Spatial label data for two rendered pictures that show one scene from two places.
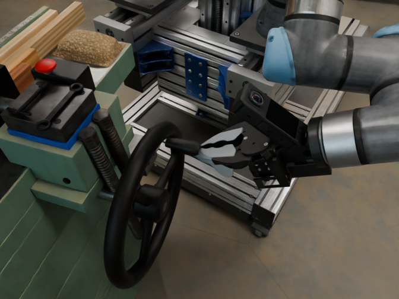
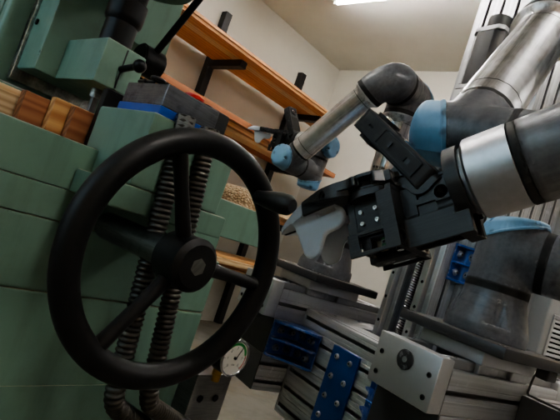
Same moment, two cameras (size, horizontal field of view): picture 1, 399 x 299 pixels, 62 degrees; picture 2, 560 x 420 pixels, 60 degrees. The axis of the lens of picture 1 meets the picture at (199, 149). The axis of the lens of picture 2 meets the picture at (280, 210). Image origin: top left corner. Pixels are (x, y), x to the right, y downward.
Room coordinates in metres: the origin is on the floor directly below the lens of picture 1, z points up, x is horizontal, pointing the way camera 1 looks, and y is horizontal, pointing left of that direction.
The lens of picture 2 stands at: (-0.15, -0.21, 0.86)
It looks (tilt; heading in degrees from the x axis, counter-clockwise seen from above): 4 degrees up; 24
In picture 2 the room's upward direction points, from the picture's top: 19 degrees clockwise
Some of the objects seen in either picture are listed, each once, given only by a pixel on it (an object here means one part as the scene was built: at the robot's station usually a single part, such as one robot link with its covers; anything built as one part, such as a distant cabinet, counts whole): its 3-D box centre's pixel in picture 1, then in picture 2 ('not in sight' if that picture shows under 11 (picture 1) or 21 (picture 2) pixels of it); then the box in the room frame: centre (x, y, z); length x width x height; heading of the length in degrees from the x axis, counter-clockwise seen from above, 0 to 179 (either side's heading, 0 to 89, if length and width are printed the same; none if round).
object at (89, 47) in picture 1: (87, 42); (234, 195); (0.64, 0.24, 0.92); 0.14 x 0.09 x 0.04; 72
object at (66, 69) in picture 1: (56, 98); (181, 112); (0.38, 0.21, 0.99); 0.13 x 0.11 x 0.06; 162
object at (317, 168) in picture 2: not in sight; (308, 171); (1.34, 0.40, 1.12); 0.11 x 0.08 x 0.11; 162
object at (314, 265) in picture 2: not in sight; (328, 256); (1.14, 0.18, 0.87); 0.15 x 0.15 x 0.10
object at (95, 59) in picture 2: not in sight; (99, 73); (0.42, 0.43, 1.03); 0.14 x 0.07 x 0.09; 72
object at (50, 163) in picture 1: (67, 133); (158, 160); (0.38, 0.22, 0.91); 0.15 x 0.14 x 0.09; 162
